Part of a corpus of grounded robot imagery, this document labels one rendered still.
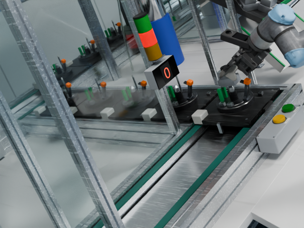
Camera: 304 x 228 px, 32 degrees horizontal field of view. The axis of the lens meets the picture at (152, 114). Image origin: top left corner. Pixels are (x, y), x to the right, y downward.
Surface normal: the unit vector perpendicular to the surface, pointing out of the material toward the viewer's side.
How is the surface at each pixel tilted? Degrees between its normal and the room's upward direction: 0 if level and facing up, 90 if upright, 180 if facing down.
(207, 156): 0
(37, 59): 90
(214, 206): 90
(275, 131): 0
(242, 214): 0
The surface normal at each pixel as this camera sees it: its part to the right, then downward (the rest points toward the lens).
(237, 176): 0.74, 0.03
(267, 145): -0.58, 0.52
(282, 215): -0.33, -0.85
